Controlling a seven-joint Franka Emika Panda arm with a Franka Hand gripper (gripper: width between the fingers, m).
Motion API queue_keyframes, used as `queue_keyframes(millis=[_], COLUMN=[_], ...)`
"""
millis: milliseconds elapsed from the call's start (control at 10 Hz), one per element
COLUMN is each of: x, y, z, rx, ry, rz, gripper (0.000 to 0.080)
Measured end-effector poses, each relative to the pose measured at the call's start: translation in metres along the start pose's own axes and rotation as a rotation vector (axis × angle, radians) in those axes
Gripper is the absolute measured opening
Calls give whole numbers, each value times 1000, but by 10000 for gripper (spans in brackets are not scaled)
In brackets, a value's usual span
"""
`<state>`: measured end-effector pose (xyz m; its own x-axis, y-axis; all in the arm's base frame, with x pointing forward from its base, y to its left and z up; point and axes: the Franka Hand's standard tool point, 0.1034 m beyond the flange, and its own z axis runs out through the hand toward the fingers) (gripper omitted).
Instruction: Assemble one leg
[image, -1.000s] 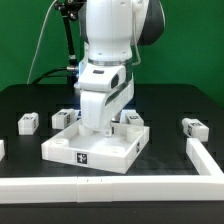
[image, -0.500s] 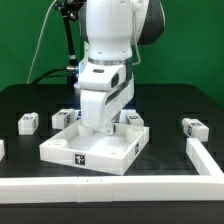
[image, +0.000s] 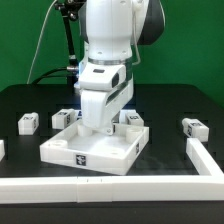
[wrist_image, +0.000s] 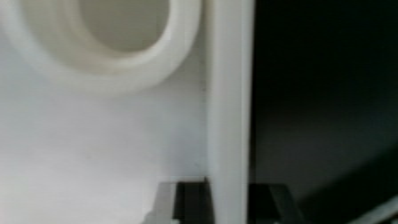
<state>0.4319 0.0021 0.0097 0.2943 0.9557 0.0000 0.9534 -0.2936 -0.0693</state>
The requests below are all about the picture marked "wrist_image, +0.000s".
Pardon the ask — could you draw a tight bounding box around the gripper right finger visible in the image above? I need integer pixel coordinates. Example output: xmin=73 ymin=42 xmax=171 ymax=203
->
xmin=249 ymin=184 xmax=309 ymax=224

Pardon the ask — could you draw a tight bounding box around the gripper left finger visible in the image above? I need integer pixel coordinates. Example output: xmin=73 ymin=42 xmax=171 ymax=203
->
xmin=141 ymin=180 xmax=210 ymax=224

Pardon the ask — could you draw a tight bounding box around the white square tabletop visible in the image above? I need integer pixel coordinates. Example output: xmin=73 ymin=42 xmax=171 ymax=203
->
xmin=0 ymin=0 xmax=254 ymax=224

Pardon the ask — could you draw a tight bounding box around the white L-shaped obstacle fence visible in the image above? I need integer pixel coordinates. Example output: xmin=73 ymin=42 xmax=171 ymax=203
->
xmin=347 ymin=196 xmax=398 ymax=224

